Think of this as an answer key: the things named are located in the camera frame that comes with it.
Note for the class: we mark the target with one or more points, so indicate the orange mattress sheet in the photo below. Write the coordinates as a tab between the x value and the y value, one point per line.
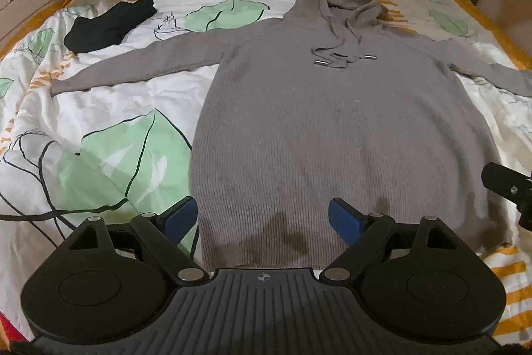
490	12

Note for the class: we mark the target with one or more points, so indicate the grey knit hoodie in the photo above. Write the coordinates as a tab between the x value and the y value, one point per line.
332	130

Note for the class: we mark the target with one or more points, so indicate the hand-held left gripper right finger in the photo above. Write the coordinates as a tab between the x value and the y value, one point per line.
343	215

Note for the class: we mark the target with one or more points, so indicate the black folded cloth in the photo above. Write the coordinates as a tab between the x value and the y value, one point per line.
104	28

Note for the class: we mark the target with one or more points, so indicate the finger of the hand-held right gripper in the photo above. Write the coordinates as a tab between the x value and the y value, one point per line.
505	180

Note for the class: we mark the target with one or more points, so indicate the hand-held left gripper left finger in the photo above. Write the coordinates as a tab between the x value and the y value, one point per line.
183	215

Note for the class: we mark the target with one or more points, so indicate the leaf print bed cover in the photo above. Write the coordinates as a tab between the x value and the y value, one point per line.
124	97

